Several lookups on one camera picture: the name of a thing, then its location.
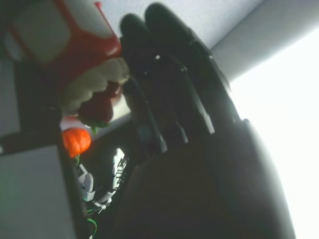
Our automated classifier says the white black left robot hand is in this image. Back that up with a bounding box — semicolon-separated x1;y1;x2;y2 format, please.
0;2;297;239

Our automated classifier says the toy strawberry cream cake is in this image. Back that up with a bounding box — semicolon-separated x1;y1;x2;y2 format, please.
0;0;132;130

